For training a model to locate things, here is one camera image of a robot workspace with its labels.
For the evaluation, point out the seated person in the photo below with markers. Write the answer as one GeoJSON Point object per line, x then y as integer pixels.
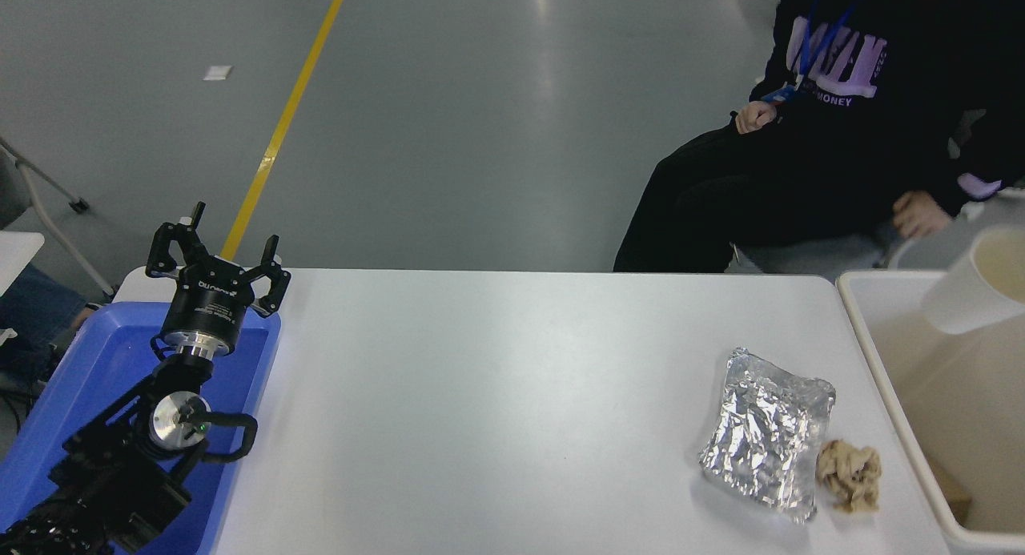
{"type": "Point", "coordinates": [801, 170]}

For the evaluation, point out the grey metal folding frame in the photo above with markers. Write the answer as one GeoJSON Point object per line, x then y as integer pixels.
{"type": "Point", "coordinates": [78, 206]}

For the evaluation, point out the large pale plastic bin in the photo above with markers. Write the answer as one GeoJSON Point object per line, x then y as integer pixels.
{"type": "Point", "coordinates": [961, 427]}

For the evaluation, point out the person at table edge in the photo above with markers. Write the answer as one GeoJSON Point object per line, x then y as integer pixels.
{"type": "Point", "coordinates": [32, 307]}

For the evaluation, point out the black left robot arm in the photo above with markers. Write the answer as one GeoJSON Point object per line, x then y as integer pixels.
{"type": "Point", "coordinates": [112, 475]}

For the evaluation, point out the white paper scrap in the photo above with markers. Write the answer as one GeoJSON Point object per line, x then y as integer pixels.
{"type": "Point", "coordinates": [217, 71]}

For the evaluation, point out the blue plastic tray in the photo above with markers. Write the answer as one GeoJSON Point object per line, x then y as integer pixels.
{"type": "Point", "coordinates": [104, 363]}

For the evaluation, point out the white paper cup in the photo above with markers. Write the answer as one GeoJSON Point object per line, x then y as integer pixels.
{"type": "Point", "coordinates": [973, 299]}

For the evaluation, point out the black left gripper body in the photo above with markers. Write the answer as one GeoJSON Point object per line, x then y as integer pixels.
{"type": "Point", "coordinates": [204, 308]}

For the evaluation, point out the small white side table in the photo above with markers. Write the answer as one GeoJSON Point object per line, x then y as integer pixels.
{"type": "Point", "coordinates": [16, 255]}

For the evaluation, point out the crumpled tan paper ball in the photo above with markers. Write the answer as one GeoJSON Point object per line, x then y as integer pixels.
{"type": "Point", "coordinates": [849, 471]}

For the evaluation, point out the crumpled silver foil tray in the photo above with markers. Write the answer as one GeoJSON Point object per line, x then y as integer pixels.
{"type": "Point", "coordinates": [761, 435]}

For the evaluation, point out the seated person's right hand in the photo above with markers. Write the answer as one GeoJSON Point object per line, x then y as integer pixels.
{"type": "Point", "coordinates": [757, 116]}

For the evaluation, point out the seated person's left hand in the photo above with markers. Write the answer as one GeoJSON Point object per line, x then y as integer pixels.
{"type": "Point", "coordinates": [919, 215]}

